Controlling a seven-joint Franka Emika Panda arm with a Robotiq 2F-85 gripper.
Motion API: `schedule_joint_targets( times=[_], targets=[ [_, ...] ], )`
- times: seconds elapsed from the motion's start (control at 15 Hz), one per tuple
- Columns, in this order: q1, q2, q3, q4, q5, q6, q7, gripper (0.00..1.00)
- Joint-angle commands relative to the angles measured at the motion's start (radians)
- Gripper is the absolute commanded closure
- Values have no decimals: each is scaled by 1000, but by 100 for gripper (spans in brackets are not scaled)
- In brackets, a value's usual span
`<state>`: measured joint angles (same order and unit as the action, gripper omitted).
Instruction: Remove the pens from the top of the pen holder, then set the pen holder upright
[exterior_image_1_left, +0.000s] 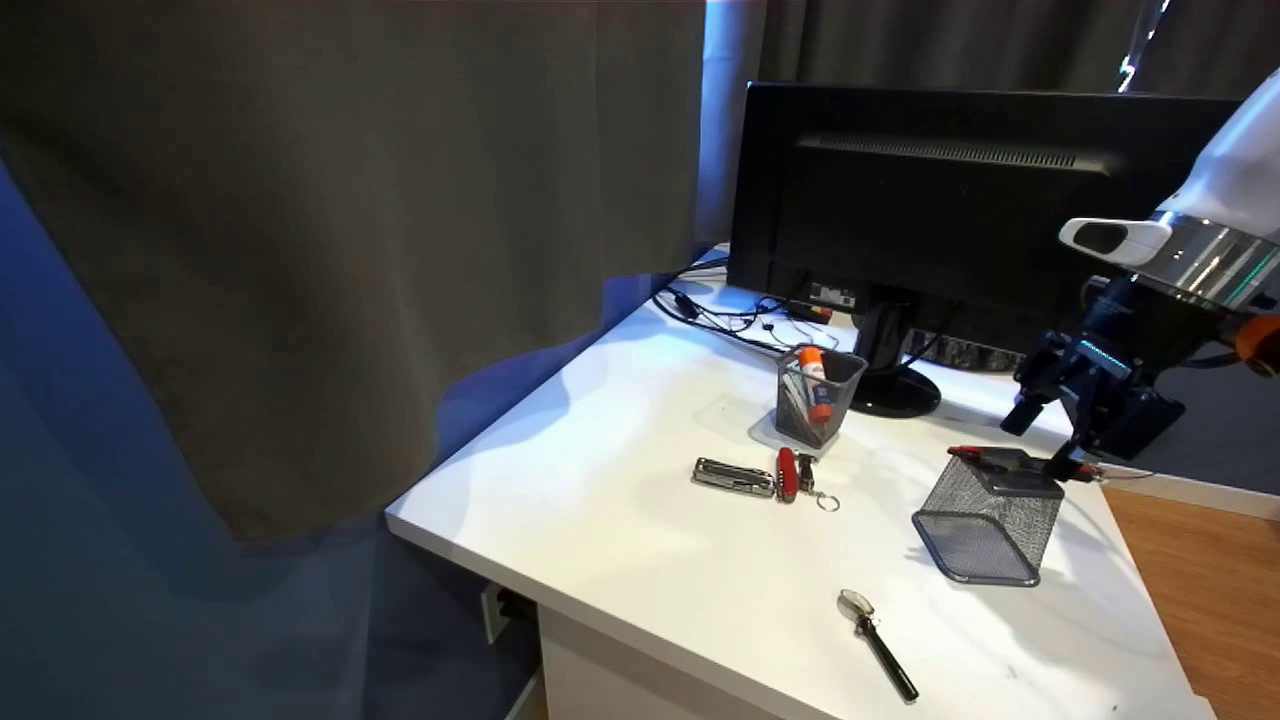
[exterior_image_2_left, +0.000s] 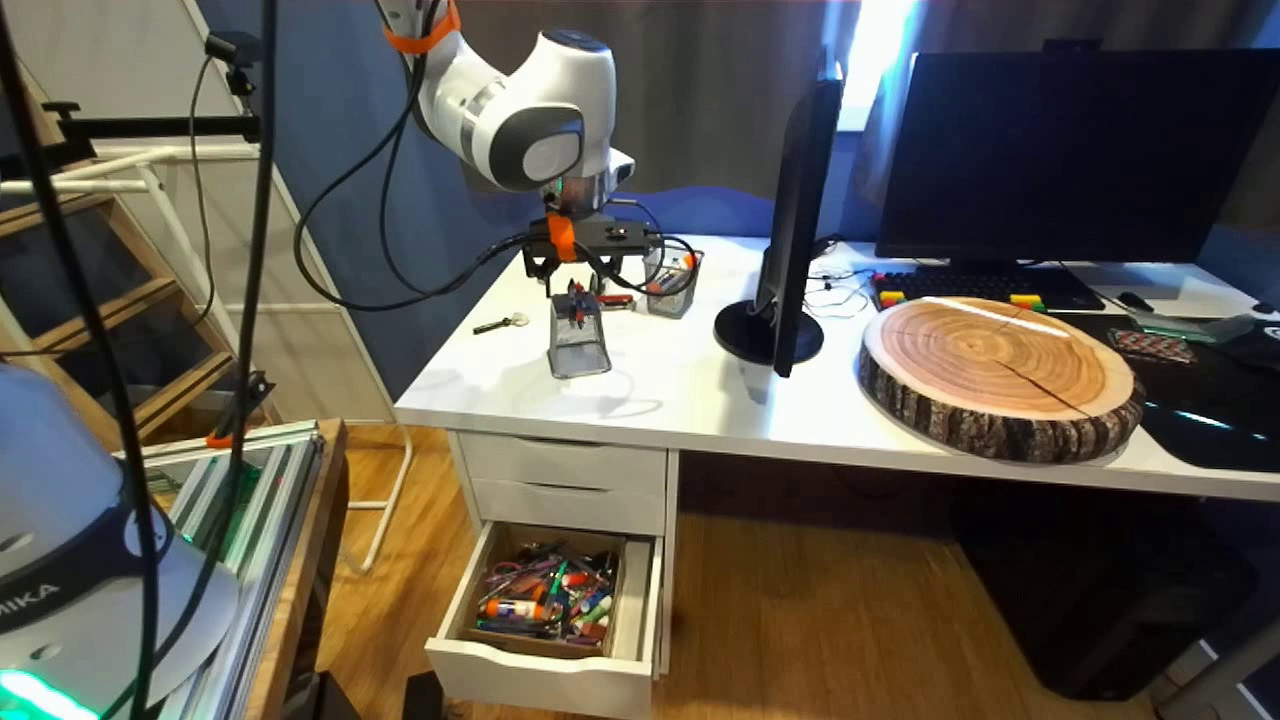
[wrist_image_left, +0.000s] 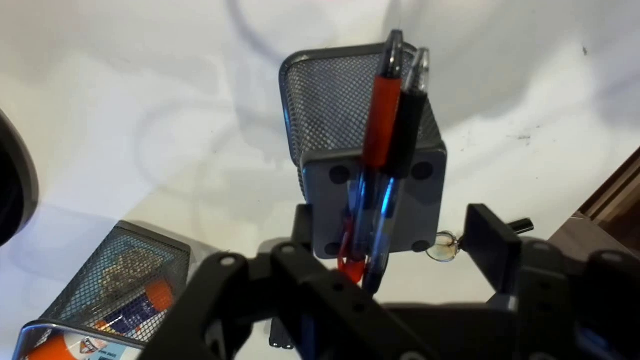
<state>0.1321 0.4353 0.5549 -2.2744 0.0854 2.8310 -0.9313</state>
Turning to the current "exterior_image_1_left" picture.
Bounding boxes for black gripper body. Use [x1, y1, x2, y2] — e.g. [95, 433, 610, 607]
[1014, 271, 1250, 465]

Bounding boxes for black pen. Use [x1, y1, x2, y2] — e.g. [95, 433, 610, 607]
[973, 450, 1070, 479]

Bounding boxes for grey mesh pen holder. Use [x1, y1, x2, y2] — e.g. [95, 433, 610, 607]
[908, 450, 1066, 593]

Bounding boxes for orange-capped glue stick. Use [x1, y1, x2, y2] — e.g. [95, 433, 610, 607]
[790, 341, 834, 423]

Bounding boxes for black computer monitor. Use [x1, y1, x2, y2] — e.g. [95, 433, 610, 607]
[724, 74, 1244, 419]

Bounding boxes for red pocket knife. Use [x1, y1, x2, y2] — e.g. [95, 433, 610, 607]
[770, 442, 818, 506]

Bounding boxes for grey rectangular multi tool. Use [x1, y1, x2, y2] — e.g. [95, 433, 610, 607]
[689, 450, 781, 498]

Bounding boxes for large grey curtain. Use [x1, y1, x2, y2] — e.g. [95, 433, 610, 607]
[0, 0, 710, 552]

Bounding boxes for black desk cables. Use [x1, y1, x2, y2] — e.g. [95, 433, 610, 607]
[653, 271, 856, 361]

